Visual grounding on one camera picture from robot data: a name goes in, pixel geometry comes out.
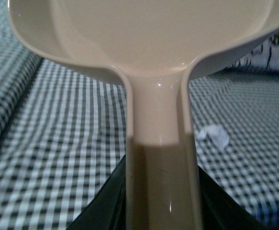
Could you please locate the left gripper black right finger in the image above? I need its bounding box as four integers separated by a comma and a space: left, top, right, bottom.
199, 168, 269, 230

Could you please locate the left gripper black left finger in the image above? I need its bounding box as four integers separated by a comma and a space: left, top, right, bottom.
67, 157, 126, 230

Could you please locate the white paper trash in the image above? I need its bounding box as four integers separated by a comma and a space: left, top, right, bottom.
197, 125, 230, 151

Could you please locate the beige plastic dustpan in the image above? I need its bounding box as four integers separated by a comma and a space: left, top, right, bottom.
7, 0, 279, 230

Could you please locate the black white checkered cloth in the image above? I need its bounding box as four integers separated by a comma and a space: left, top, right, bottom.
0, 0, 279, 230

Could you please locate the black white patterned cloth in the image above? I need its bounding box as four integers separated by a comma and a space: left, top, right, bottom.
228, 35, 279, 72

